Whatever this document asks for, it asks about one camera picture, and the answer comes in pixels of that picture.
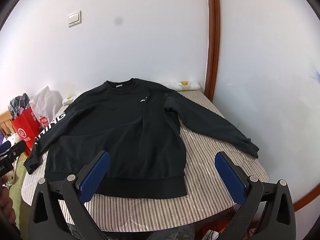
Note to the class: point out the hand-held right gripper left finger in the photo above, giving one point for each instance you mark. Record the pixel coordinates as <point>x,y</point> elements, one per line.
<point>96,172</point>

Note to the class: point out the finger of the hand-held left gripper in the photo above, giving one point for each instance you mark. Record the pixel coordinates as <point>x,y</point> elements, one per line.
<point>15,150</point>

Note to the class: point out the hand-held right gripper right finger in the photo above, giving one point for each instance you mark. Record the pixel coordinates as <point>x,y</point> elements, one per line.
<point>228,173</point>

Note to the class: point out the black sweatshirt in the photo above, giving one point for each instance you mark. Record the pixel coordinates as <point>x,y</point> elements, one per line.
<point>120,130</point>

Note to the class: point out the person's left hand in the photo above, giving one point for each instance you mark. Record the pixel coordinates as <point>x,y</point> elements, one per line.
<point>5,202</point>

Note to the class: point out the white patterned cloth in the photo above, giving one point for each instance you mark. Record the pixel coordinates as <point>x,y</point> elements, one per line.
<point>15,165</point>

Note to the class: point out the red paper shopping bag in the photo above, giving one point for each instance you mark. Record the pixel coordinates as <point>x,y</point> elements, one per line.
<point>23,130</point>

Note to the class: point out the wooden chair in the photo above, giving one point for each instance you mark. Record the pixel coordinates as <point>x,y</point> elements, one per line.
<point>3,123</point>

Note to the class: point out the striped bed cover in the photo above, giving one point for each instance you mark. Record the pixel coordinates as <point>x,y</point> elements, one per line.
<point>220,140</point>

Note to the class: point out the grey plaid cloth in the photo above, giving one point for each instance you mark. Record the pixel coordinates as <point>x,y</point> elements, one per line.
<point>18,103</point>

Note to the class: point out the white plastic bag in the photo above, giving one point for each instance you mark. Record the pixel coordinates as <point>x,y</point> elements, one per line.
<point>47,100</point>

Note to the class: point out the brown wooden baseboard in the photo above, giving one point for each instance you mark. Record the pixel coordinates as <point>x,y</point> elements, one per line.
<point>308,191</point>

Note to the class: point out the white duck print roll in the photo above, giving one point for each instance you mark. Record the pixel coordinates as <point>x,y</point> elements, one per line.
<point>182,85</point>

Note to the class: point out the brown wooden door frame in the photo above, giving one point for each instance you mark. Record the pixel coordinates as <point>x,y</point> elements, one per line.
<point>212,42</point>

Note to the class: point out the white light switch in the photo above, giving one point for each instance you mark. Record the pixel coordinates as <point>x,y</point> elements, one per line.
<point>74,18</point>

